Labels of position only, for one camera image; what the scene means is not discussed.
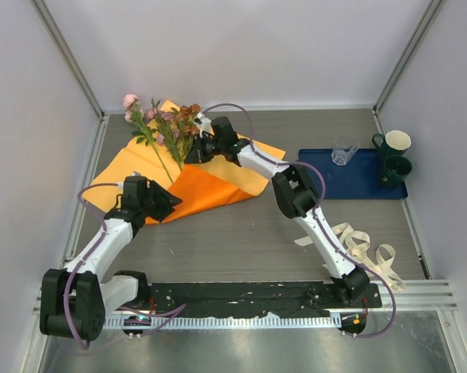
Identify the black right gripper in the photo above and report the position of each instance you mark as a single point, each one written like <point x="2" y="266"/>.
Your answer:
<point x="196" y="155"/>

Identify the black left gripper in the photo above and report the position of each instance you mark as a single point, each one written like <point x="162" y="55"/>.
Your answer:
<point x="166" y="201"/>

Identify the orange fake flower stem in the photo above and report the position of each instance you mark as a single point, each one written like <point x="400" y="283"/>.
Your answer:
<point x="184" y="120"/>

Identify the pink fake flower stem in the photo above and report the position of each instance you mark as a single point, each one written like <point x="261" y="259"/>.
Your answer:
<point x="167" y="133"/>
<point x="135" y="115"/>

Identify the orange wrapping paper sheet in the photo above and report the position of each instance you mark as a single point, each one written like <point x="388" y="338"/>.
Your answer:
<point x="200" y="187"/>

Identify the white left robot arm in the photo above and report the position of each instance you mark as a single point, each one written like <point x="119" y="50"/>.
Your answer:
<point x="85" y="264"/>

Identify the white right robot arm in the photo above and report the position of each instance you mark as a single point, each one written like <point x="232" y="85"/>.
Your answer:
<point x="295" y="194"/>

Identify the clear plastic cup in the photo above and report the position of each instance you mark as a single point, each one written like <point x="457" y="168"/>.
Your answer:
<point x="345" y="146"/>

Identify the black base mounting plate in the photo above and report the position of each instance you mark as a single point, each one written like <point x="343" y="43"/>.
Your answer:
<point x="246" y="300"/>

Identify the blue plastic tray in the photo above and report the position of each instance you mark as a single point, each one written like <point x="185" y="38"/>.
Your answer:
<point x="357" y="180"/>

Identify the green mug white interior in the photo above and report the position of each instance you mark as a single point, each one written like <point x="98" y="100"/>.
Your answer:
<point x="392" y="143"/>

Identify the dark green mug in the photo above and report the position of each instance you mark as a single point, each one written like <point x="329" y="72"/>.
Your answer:
<point x="394" y="170"/>

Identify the aluminium front rail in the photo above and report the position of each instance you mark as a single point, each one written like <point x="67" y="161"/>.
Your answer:
<point x="418" y="296"/>

